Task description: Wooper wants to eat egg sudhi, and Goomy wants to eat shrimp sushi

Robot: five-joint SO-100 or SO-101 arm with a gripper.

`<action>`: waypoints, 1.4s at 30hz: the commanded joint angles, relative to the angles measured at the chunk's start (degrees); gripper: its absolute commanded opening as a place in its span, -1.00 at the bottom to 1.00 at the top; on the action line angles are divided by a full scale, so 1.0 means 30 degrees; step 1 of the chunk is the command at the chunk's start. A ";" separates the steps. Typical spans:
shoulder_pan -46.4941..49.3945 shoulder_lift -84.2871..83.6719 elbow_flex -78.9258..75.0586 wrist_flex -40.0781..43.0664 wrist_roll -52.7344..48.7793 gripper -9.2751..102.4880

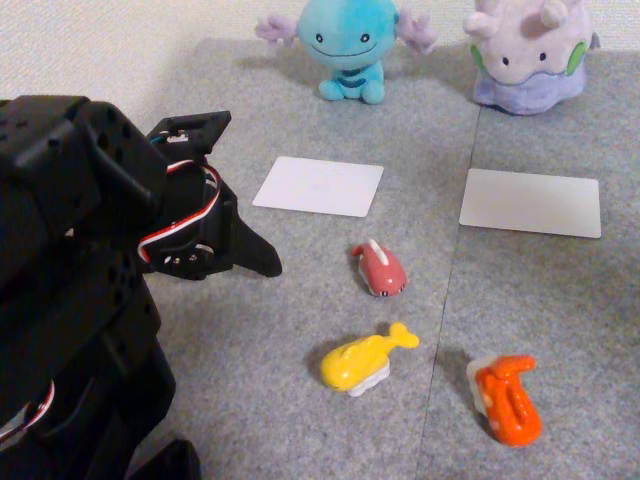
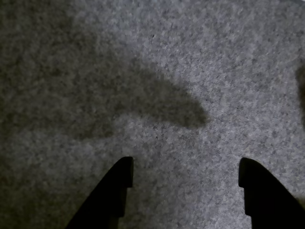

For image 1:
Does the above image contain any yellow egg sushi toy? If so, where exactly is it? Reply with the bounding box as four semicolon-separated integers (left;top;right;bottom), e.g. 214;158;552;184
319;322;420;398

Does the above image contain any pink fish sushi toy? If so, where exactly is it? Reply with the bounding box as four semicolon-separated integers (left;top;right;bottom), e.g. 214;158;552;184
349;238;409;299

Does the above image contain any blue Wooper plush toy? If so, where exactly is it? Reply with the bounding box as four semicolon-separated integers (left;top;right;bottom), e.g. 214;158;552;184
254;0;439;105

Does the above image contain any orange shrimp sushi toy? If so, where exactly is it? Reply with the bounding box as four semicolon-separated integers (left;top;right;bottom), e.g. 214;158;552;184
466;353;543;448

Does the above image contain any purple Goomy plush toy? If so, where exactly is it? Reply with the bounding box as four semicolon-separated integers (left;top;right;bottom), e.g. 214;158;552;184
462;0;601;117

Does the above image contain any grey carpet mat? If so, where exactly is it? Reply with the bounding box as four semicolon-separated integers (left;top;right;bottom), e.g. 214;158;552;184
414;44;640;480
142;37;482;480

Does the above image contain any white rectangular card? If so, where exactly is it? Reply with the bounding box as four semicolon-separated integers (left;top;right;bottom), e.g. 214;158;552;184
458;168;602;240
251;155;385;219

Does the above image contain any red white black servo cable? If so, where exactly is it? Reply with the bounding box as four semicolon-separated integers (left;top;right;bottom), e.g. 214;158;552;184
0;379;57;446
136;159;222;266

